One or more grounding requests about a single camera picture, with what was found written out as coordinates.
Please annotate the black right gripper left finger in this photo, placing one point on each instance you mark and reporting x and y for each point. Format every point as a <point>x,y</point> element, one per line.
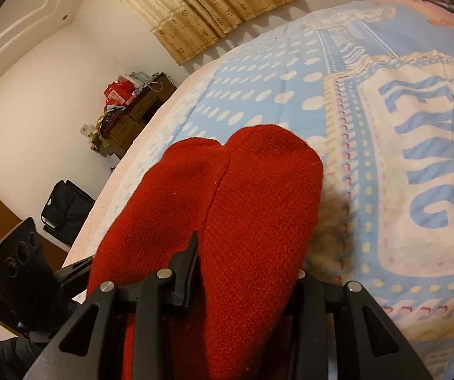
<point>90,345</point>

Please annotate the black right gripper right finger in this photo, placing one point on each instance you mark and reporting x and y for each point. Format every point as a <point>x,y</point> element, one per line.
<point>367,343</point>

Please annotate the red knitted sweater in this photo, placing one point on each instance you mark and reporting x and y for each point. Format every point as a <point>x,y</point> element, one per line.
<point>252,204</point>

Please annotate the dark sleeved left forearm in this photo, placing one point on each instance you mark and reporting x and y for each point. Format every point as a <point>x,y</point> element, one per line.
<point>17,355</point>

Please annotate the black bag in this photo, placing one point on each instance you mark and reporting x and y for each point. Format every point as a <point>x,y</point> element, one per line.
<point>66,211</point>

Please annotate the brown wooden desk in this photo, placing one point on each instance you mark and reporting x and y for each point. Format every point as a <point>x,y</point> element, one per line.
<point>119,125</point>

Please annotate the red gift bag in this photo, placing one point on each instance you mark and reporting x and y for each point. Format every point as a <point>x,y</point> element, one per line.
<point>119,93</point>

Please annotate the blue polka dot bed blanket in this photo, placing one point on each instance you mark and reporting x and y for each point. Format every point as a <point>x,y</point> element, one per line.
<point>370,87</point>

